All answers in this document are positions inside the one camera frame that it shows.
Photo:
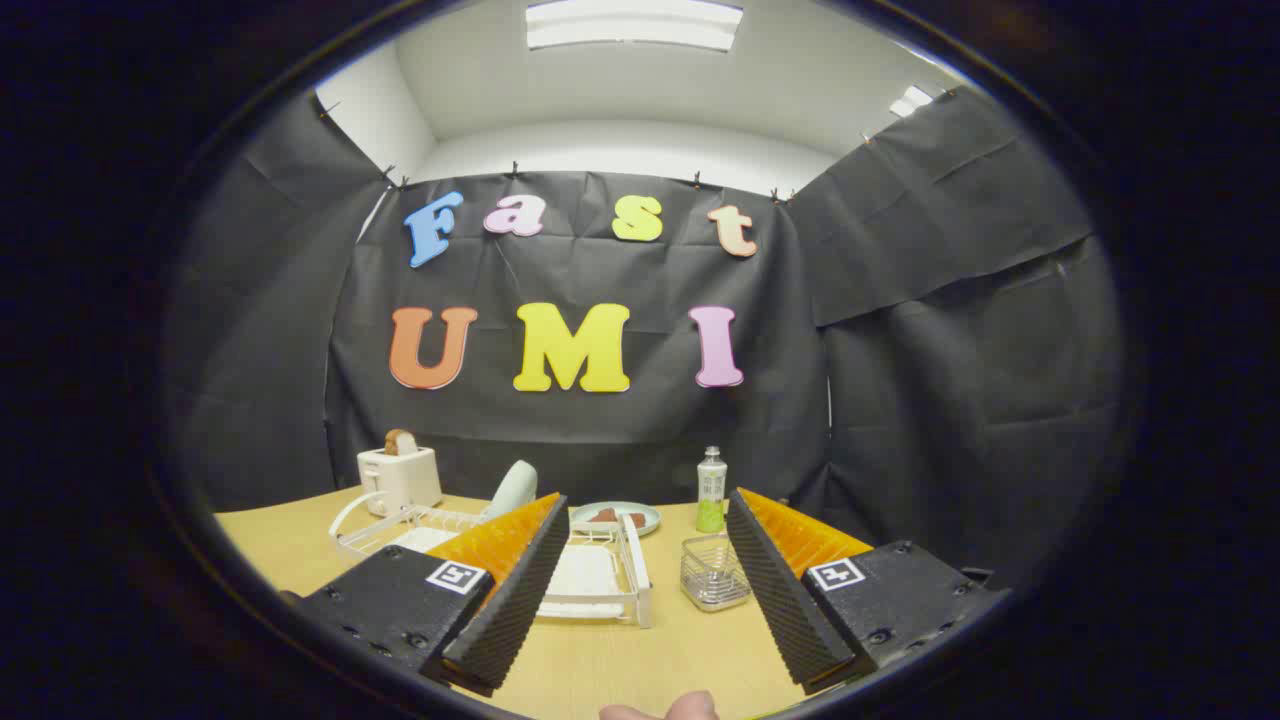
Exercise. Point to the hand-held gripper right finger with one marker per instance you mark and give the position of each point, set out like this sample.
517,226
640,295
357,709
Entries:
780,590

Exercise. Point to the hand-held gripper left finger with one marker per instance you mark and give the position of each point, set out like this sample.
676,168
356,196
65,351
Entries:
515,590

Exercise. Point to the pale green plate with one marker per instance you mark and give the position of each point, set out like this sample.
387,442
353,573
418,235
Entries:
515,487

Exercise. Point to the grey plate with meat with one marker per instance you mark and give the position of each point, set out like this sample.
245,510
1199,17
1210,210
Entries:
650,518

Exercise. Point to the green drink bottle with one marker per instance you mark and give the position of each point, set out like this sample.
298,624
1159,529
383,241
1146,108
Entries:
711,495

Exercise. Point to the white toaster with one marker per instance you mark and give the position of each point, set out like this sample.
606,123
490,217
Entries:
400,480

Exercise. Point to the brown bread slice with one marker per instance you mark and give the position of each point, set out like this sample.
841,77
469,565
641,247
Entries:
400,442

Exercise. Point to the black backdrop cloth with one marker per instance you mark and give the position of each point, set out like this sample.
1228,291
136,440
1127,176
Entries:
900,400

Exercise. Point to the small ceiling light panel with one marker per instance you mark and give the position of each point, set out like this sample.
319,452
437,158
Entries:
910,101

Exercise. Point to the large ceiling light panel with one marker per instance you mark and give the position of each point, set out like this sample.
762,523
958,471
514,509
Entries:
635,25

